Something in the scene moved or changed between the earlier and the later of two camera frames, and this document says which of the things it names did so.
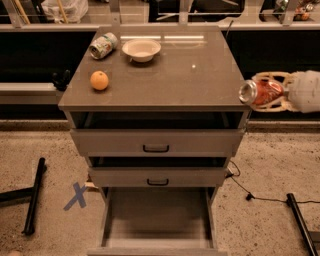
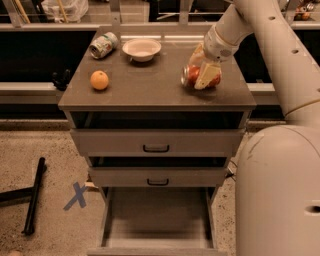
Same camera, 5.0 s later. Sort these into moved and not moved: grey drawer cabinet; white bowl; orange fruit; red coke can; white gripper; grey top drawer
Moved: red coke can; white gripper
Not moved: grey top drawer; orange fruit; white bowl; grey drawer cabinet
